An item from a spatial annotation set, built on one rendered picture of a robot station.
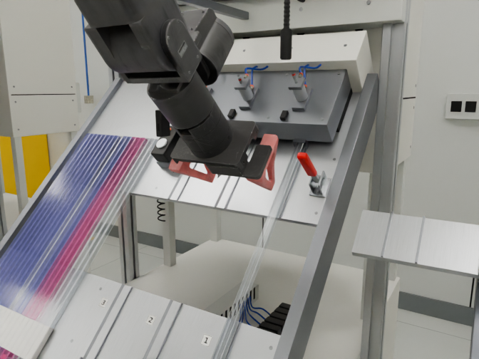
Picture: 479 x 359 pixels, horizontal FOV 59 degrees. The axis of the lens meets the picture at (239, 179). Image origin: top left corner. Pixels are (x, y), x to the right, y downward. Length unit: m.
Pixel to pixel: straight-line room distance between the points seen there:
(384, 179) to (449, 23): 1.53
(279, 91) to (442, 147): 1.60
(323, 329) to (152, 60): 0.85
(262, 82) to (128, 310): 0.49
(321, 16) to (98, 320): 0.69
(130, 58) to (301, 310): 0.40
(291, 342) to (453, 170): 1.83
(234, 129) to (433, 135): 1.87
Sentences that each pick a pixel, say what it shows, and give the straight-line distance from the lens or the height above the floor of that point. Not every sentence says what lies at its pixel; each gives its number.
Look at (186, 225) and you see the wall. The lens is 3.10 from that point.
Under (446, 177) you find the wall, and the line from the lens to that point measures 2.35.
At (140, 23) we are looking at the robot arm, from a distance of 0.38.
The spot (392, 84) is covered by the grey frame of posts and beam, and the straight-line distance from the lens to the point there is 0.87.
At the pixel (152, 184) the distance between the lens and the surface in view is 0.89.
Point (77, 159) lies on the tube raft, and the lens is 1.07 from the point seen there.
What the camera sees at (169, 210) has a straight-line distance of 1.37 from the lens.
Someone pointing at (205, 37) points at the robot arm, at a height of 1.25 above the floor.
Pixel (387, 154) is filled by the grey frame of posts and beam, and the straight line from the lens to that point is 0.88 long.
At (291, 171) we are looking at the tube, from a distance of 0.75.
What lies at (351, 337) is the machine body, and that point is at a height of 0.62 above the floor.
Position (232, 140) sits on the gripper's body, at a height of 1.13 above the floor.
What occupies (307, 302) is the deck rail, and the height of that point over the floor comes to 0.89.
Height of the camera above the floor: 1.19
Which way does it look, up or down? 12 degrees down
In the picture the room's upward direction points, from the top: straight up
